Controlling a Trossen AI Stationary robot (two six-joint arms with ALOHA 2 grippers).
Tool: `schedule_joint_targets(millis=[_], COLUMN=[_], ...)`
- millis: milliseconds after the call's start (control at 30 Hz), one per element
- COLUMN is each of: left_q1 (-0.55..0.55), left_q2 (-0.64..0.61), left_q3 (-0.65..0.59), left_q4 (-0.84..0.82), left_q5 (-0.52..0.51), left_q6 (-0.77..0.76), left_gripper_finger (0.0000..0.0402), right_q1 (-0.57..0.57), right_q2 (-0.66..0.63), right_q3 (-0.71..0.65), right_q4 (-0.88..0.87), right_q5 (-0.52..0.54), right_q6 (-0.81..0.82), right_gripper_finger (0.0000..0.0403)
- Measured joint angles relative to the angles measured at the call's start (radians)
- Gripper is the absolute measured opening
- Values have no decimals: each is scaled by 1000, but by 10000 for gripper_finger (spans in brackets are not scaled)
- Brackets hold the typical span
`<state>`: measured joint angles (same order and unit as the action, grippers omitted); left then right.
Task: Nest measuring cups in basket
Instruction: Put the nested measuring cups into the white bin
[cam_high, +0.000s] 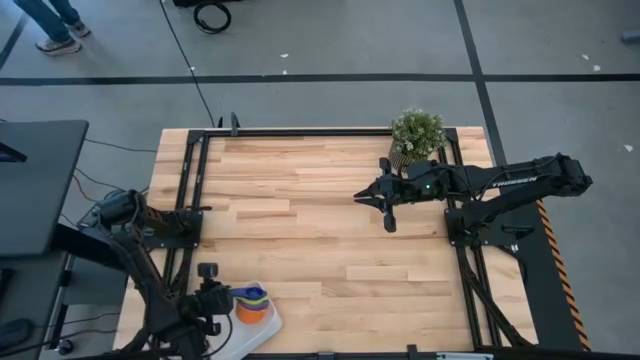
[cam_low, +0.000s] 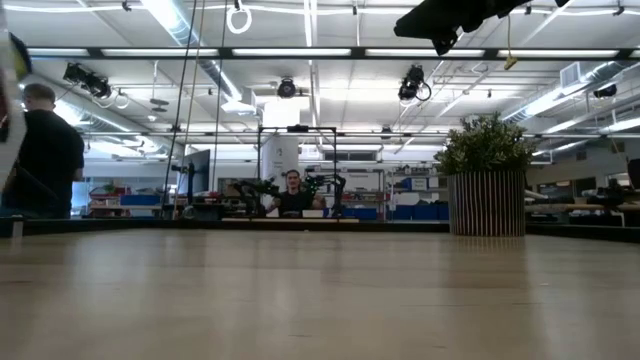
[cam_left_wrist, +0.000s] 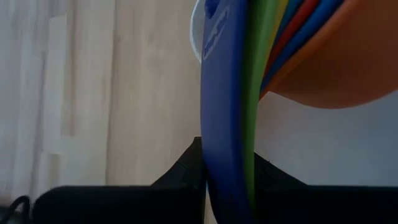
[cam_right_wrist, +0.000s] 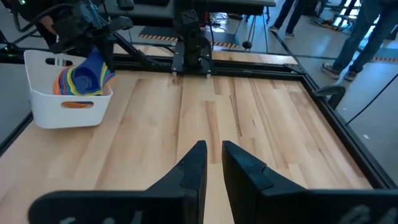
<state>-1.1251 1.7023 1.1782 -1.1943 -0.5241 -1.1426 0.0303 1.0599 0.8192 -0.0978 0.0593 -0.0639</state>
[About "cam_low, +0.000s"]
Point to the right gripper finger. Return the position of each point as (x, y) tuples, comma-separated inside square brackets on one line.
[(420, 21), (420, 32)]

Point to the black overhead light bar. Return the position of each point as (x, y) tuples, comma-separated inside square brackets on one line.
[(358, 52)]

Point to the background storage shelf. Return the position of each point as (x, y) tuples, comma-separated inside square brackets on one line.
[(350, 180)]

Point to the black monitor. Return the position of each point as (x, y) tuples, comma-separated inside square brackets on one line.
[(200, 172)]

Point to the blue storage bin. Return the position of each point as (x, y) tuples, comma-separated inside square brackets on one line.
[(140, 200), (420, 212)]

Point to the potted plant in striped pot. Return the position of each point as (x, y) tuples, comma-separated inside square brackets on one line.
[(487, 200)]

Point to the round black ceiling camera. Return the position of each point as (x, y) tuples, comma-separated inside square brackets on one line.
[(286, 88)]

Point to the background workbench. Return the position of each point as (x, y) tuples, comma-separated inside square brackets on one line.
[(575, 206)]

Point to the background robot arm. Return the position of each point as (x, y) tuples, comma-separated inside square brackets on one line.
[(255, 192), (335, 190)]

